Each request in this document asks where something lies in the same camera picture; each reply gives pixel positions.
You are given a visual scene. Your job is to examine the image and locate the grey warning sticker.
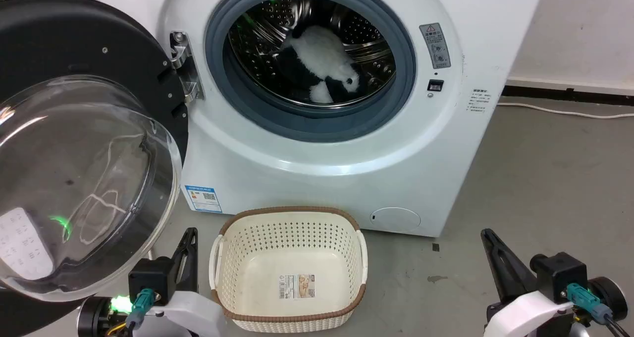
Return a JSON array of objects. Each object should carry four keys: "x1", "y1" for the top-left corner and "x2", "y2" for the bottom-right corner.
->
[{"x1": 420, "y1": 23, "x2": 452, "y2": 70}]

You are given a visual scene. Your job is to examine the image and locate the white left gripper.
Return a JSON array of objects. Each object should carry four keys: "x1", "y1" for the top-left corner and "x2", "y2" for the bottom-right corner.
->
[{"x1": 147, "y1": 227, "x2": 229, "y2": 337}]

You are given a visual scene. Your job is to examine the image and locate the teal left connector cable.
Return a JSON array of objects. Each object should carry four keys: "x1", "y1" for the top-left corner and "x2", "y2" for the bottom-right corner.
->
[{"x1": 125, "y1": 288, "x2": 157, "y2": 334}]

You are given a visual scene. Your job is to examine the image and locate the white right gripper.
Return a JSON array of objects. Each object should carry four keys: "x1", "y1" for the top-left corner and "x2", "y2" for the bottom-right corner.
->
[{"x1": 480, "y1": 228, "x2": 576, "y2": 337}]

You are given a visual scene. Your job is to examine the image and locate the teal right connector cable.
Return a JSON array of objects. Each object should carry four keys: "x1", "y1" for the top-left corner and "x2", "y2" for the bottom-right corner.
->
[{"x1": 566, "y1": 283, "x2": 634, "y2": 337}]

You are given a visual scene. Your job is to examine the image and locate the round white filter cover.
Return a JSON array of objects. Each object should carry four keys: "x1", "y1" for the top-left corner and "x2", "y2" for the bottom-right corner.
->
[{"x1": 370, "y1": 207, "x2": 422, "y2": 231}]

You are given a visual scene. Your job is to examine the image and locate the black and white panda plush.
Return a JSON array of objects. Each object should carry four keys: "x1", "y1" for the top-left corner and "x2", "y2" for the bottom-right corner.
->
[{"x1": 275, "y1": 25, "x2": 368, "y2": 105}]

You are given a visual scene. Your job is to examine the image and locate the white floor cable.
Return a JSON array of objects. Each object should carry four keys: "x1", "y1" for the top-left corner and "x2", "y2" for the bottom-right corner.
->
[{"x1": 497, "y1": 102, "x2": 634, "y2": 119}]

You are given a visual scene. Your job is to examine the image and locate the blue energy label sticker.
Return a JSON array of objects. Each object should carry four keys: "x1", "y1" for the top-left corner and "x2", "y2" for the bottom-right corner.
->
[{"x1": 184, "y1": 185, "x2": 223, "y2": 214}]

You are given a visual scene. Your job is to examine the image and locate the white printed label sticker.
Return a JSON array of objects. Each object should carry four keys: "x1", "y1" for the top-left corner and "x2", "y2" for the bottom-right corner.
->
[{"x1": 0, "y1": 208, "x2": 55, "y2": 281}]

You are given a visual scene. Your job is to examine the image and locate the white front-load washing machine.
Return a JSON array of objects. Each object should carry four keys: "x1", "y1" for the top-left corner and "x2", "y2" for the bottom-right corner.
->
[{"x1": 92, "y1": 0, "x2": 548, "y2": 238}]

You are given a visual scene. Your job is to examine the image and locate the chrome door hinge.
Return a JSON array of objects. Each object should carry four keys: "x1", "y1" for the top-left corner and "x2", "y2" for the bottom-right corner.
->
[{"x1": 169, "y1": 31, "x2": 205, "y2": 104}]

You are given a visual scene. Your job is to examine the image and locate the black baseboard strip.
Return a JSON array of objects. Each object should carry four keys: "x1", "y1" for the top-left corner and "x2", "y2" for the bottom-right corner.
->
[{"x1": 501, "y1": 83, "x2": 634, "y2": 108}]

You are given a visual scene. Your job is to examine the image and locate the cream plastic laundry basket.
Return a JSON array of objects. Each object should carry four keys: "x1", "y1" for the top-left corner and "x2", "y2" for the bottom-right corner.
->
[{"x1": 208, "y1": 206, "x2": 369, "y2": 334}]

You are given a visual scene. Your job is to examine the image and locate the teal connector cable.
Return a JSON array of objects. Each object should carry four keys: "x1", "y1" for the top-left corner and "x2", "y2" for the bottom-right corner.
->
[
  {"x1": 125, "y1": 288, "x2": 157, "y2": 334},
  {"x1": 566, "y1": 283, "x2": 634, "y2": 337}
]

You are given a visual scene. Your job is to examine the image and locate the small printed text sticker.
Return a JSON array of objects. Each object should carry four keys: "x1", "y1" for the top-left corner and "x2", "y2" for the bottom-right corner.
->
[{"x1": 466, "y1": 88, "x2": 493, "y2": 116}]

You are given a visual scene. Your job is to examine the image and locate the paper basket label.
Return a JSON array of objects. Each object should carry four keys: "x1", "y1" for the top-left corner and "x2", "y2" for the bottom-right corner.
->
[{"x1": 279, "y1": 274, "x2": 317, "y2": 300}]

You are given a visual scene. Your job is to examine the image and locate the perforated steel washer drum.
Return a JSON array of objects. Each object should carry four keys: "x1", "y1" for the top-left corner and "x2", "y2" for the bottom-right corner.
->
[{"x1": 227, "y1": 0, "x2": 397, "y2": 109}]

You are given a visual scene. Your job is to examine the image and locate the black round glass washer door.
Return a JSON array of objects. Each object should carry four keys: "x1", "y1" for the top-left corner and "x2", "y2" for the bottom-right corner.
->
[{"x1": 0, "y1": 0, "x2": 190, "y2": 324}]

